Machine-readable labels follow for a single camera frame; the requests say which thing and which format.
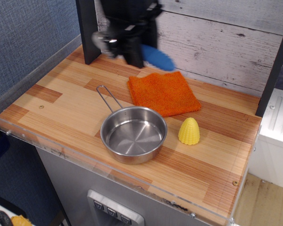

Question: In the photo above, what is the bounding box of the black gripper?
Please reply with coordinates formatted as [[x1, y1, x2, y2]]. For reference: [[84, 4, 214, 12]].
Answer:
[[92, 21, 157, 68]]

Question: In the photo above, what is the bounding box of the blue handled metal spoon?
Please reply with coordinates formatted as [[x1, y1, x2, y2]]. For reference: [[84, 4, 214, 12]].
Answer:
[[141, 44, 175, 72]]

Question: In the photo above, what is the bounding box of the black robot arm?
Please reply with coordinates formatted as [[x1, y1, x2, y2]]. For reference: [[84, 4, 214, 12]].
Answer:
[[92, 0, 162, 68]]

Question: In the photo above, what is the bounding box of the stainless steel pan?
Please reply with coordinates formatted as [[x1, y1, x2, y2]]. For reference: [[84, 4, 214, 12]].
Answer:
[[96, 84, 168, 165]]

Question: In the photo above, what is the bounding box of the orange folded cloth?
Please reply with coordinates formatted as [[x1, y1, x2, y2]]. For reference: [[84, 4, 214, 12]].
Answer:
[[127, 72, 201, 117]]

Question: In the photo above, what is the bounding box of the yellow toy corn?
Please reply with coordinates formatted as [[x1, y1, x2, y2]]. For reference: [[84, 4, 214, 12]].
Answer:
[[178, 117, 200, 145]]

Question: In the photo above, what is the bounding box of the clear acrylic guard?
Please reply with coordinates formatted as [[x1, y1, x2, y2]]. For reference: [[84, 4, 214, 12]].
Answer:
[[0, 40, 261, 226]]

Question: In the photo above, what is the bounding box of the silver control panel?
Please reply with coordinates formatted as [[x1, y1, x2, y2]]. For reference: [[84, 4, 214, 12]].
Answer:
[[87, 189, 145, 226]]

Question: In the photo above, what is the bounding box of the white grooved block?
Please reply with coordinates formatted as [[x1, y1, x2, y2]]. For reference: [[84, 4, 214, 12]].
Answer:
[[260, 89, 283, 142]]

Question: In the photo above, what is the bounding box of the black left post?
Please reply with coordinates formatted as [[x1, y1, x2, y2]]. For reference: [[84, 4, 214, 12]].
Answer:
[[75, 0, 101, 65]]

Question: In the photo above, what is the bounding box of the black post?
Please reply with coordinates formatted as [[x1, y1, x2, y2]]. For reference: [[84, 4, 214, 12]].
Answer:
[[255, 38, 283, 117], [75, 0, 101, 65]]

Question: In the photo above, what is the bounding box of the black right post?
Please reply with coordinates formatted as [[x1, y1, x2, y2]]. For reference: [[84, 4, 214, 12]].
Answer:
[[255, 38, 283, 117]]

